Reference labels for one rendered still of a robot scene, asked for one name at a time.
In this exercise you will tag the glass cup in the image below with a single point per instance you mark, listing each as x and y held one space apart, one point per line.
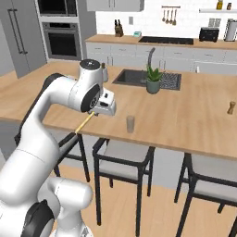
130 125

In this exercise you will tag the yellow jar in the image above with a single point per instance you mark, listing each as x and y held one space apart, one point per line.
219 5

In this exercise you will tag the grey base cupboards run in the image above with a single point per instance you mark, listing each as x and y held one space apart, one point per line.
185 57

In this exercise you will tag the grey wall cupboards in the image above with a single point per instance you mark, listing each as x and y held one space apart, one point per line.
114 4

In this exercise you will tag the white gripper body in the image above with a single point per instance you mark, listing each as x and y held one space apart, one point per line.
106 109

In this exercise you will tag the black stool grey seat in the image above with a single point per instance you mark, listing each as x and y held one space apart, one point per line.
71 145
213 182
123 160

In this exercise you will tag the grey fridge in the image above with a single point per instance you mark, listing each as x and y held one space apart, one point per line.
18 37

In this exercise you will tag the small teal box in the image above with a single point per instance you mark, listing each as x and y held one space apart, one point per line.
137 33

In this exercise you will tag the dark sink basin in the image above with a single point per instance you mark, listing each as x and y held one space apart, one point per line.
132 77

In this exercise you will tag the black toaster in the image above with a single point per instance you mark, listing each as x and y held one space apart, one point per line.
209 34

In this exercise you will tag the white wall shelf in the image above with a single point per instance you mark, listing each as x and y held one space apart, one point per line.
217 10

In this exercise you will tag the black hob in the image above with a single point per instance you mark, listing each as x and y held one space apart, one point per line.
166 40

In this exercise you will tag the potted green plant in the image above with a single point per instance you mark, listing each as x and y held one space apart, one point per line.
153 81

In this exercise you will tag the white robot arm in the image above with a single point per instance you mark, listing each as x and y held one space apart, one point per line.
37 148

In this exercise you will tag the small brown jar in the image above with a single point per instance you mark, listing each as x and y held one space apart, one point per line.
229 6

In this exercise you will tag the steel oven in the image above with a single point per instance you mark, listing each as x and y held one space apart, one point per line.
62 41

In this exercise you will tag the hanging wooden spoon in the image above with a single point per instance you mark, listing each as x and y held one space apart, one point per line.
171 19
167 20
164 18
174 21

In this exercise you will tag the black microwave oven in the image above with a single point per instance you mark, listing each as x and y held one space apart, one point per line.
57 7

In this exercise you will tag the white bottle brown cap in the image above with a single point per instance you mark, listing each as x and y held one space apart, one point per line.
105 74

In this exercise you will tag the yellow straw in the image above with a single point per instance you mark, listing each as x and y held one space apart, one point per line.
84 123

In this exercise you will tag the wooden tool rail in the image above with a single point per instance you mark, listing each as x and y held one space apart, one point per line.
171 6

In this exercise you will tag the grey tap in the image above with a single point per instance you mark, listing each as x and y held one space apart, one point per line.
151 56

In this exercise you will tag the grey double wall socket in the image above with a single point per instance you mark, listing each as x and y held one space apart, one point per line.
214 22

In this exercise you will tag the black knife block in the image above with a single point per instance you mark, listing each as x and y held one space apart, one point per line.
118 30

